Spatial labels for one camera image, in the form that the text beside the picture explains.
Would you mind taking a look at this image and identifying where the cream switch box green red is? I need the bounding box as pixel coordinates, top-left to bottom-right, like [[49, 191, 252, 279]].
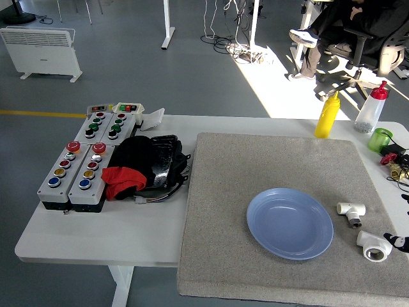
[[113, 102, 146, 125]]

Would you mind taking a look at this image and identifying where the white tee fitting wide opening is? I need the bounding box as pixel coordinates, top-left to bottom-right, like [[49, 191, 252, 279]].
[[357, 230, 393, 263]]

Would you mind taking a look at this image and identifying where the grey small switch box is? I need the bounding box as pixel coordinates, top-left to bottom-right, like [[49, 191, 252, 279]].
[[86, 104, 115, 116]]

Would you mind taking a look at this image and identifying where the five-button control box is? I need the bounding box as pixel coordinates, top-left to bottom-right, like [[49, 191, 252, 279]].
[[36, 141, 82, 211], [68, 142, 116, 214]]

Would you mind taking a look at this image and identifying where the white plastic holder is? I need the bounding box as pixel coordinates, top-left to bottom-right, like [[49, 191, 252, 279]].
[[140, 107, 166, 132]]

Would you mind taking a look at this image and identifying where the floor cable bundle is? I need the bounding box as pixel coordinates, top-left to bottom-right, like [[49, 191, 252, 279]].
[[200, 0, 272, 65]]

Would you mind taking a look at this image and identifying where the white table leg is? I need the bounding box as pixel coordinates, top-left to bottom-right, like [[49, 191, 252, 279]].
[[107, 265, 135, 307]]

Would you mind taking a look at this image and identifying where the brass valve red handle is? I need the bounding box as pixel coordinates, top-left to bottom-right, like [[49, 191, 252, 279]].
[[380, 153, 409, 183]]

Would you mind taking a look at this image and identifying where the clear squeeze bottle red cap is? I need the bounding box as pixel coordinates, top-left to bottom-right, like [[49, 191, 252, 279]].
[[354, 80, 390, 134]]

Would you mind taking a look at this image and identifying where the white electric heater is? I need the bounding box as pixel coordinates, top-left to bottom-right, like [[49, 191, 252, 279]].
[[0, 26, 83, 83]]

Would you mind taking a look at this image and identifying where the black fan base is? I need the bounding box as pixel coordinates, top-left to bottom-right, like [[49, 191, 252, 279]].
[[3, 0, 36, 25]]

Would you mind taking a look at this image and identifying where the green translucent cup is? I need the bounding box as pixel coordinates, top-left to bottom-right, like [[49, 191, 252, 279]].
[[367, 127, 394, 153]]

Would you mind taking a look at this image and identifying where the grey-brown mat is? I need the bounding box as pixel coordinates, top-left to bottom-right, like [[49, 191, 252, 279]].
[[177, 132, 409, 307]]

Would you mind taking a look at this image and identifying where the white desk leg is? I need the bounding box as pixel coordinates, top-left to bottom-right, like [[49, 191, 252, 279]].
[[161, 0, 176, 50], [247, 0, 261, 49], [290, 0, 317, 65]]

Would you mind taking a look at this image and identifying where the blue round plate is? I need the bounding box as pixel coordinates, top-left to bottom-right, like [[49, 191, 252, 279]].
[[246, 187, 334, 260]]

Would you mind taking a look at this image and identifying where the yellow squeeze bottle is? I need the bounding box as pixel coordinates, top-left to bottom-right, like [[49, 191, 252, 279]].
[[314, 90, 341, 139]]

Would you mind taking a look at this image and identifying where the black office chair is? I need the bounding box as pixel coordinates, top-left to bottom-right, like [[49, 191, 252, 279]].
[[314, 12, 409, 102]]

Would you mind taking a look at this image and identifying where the black cloth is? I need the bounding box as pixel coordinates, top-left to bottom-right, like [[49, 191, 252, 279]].
[[107, 136, 155, 201]]

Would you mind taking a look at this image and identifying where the red cloth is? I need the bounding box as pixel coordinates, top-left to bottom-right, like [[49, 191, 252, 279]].
[[101, 166, 148, 201]]

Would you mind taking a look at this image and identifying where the black glossy tray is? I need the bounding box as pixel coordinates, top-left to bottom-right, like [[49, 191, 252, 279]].
[[147, 134, 183, 190]]

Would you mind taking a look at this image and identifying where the black power adapter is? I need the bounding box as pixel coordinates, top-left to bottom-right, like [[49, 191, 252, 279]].
[[380, 143, 409, 158]]

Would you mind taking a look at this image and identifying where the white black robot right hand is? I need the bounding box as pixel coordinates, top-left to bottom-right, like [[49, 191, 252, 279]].
[[383, 193, 409, 253]]

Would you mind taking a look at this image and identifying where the person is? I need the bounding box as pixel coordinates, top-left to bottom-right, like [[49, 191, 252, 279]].
[[289, 0, 409, 81]]

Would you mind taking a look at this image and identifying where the white connector with wires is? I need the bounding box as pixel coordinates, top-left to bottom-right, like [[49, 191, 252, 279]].
[[134, 184, 189, 205]]

